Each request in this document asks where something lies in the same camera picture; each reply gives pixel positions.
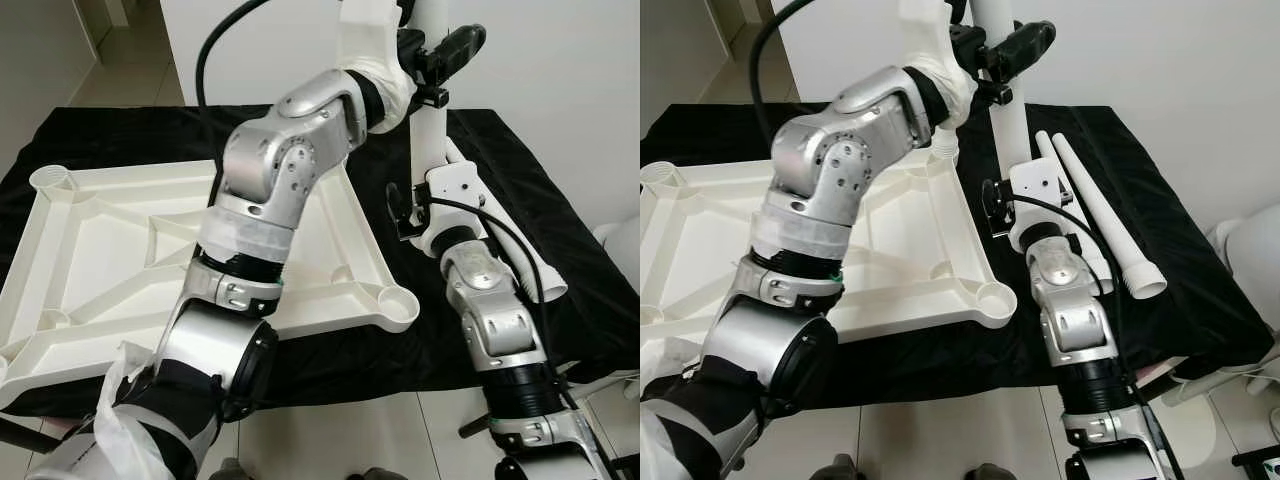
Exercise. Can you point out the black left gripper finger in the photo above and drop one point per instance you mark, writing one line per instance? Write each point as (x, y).
(1025, 48)
(460, 50)

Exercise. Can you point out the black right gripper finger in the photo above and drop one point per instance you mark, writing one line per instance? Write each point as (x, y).
(994, 208)
(400, 208)

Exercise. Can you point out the white plastic table leg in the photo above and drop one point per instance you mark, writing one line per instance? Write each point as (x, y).
(428, 150)
(1010, 140)
(520, 250)
(943, 147)
(1045, 150)
(1110, 225)

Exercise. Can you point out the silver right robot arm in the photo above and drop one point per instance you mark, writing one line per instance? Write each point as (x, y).
(1075, 320)
(495, 320)

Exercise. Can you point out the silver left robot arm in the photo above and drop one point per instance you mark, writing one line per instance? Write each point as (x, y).
(280, 170)
(850, 170)

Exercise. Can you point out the black cloth table cover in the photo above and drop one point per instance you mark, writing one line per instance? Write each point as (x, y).
(1200, 200)
(560, 200)

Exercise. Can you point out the black metal table leg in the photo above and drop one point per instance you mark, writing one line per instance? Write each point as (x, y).
(25, 430)
(475, 427)

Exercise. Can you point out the grey right robot foot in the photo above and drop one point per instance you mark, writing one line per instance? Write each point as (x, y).
(988, 472)
(372, 473)

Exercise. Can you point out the grey robot foot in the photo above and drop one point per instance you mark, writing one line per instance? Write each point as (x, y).
(840, 468)
(228, 470)
(372, 473)
(988, 472)

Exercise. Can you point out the white plastic table top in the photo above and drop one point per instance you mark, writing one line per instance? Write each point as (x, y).
(700, 250)
(100, 250)

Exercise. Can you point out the grey left robot foot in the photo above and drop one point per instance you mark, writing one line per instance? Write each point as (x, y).
(228, 470)
(840, 468)

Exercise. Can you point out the white crumpled plastic wrap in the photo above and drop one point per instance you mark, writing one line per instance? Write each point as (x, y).
(665, 440)
(120, 430)

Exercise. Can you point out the black stand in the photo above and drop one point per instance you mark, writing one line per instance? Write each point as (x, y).
(1258, 460)

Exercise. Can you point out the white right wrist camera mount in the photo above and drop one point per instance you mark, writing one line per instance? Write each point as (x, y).
(455, 200)
(1040, 195)

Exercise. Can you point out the pink table frame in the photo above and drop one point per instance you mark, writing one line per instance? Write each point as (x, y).
(1162, 370)

